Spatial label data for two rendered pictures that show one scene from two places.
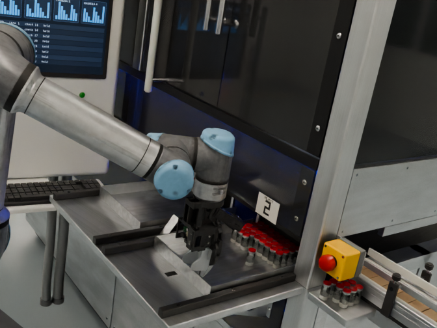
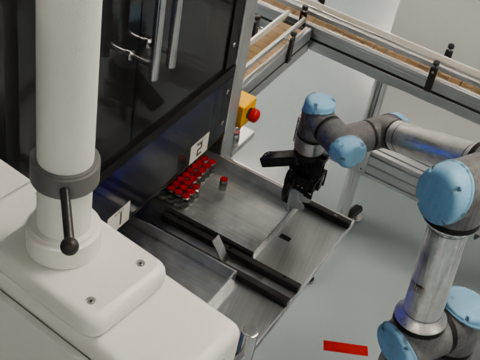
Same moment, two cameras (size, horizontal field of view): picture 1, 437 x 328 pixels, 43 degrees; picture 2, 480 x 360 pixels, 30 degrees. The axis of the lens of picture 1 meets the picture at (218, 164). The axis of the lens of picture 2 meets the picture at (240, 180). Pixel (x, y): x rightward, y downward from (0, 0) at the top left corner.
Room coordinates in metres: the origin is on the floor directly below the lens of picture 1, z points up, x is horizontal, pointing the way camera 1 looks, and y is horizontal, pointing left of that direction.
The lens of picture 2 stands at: (2.08, 1.49, 2.45)
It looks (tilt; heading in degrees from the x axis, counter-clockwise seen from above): 40 degrees down; 243
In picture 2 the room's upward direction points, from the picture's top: 11 degrees clockwise
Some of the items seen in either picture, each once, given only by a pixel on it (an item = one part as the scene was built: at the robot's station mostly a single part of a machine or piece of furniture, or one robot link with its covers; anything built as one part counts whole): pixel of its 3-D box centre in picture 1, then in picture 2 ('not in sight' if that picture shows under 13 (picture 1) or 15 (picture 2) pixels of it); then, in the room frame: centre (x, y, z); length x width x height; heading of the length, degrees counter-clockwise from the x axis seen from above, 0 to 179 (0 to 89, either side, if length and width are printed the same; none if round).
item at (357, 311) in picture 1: (345, 302); (222, 134); (1.22, -0.37, 0.87); 0.14 x 0.13 x 0.02; 129
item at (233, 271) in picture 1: (233, 253); (222, 198); (1.33, -0.08, 0.90); 0.34 x 0.26 x 0.04; 129
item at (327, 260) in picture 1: (328, 262); (252, 114); (1.18, -0.29, 0.99); 0.04 x 0.04 x 0.04; 39
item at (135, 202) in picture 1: (168, 201); (146, 274); (1.59, 0.14, 0.90); 0.34 x 0.26 x 0.04; 129
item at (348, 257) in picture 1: (341, 259); (238, 108); (1.21, -0.33, 0.99); 0.08 x 0.07 x 0.07; 129
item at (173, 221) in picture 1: (153, 230); (238, 258); (1.36, 0.14, 0.91); 0.14 x 0.03 x 0.06; 130
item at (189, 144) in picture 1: (170, 154); (346, 141); (1.13, 0.11, 1.21); 0.11 x 0.11 x 0.08; 11
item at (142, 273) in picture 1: (176, 237); (208, 255); (1.41, 0.08, 0.87); 0.70 x 0.48 x 0.02; 39
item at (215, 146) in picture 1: (214, 155); (317, 118); (1.16, 0.01, 1.22); 0.09 x 0.08 x 0.11; 101
